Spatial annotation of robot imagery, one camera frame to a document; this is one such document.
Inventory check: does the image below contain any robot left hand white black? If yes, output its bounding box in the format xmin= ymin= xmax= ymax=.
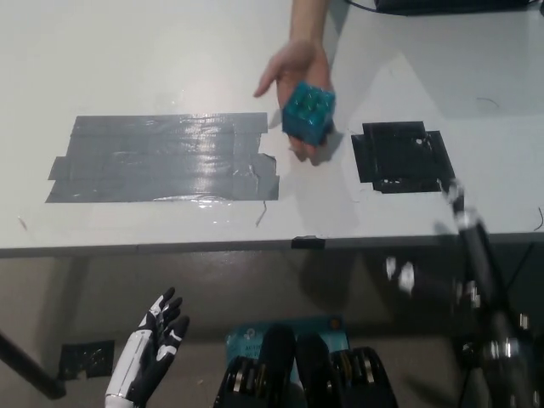
xmin=105 ymin=286 xmax=191 ymax=405

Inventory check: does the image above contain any person's bare hand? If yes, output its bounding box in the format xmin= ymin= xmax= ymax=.
xmin=253 ymin=38 xmax=341 ymax=163

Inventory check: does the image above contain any robot right hand black silver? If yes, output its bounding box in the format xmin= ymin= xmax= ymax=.
xmin=384 ymin=177 xmax=544 ymax=408

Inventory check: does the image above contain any teal rubik's cube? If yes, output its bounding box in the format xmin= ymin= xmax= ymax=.
xmin=281 ymin=80 xmax=337 ymax=148

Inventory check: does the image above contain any black tape patch on floor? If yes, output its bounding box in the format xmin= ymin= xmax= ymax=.
xmin=57 ymin=339 xmax=116 ymax=381

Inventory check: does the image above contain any black metal table leg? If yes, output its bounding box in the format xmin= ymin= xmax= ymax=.
xmin=0 ymin=327 xmax=67 ymax=401

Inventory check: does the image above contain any black tape square patch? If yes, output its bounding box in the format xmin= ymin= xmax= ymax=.
xmin=350 ymin=121 xmax=457 ymax=195

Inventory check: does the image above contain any black flat device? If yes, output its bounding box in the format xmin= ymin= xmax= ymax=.
xmin=373 ymin=0 xmax=544 ymax=17

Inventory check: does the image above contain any grey duct tape patch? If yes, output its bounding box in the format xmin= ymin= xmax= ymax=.
xmin=44 ymin=111 xmax=281 ymax=205

